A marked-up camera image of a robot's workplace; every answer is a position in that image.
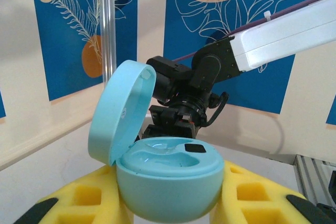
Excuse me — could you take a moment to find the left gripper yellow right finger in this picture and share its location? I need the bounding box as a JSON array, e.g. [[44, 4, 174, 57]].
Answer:
[[209, 159, 336, 224]]

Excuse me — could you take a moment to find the aluminium side rail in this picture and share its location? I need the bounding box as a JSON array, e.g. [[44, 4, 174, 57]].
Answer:
[[292, 154, 336, 209]]

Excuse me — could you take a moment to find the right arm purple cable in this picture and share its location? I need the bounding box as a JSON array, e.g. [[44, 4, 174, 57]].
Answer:
[[173, 0, 336, 63]]

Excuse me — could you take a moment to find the white table cloth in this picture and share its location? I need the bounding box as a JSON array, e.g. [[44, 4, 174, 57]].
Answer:
[[0, 119, 297, 224]]

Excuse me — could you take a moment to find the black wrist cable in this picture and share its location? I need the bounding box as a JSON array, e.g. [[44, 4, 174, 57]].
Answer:
[[202, 91, 229, 128]]

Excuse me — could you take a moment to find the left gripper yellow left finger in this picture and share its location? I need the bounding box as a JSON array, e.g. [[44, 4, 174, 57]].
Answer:
[[14, 159, 134, 224]]

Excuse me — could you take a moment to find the white cable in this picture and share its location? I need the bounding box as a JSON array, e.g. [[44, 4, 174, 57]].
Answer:
[[236, 115, 286, 155]]

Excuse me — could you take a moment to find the light blue charging case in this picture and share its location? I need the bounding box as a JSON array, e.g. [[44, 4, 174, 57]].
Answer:
[[88, 60, 226, 221]]

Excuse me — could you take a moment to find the aluminium frame post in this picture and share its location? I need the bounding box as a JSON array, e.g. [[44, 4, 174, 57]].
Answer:
[[97, 0, 117, 83]]

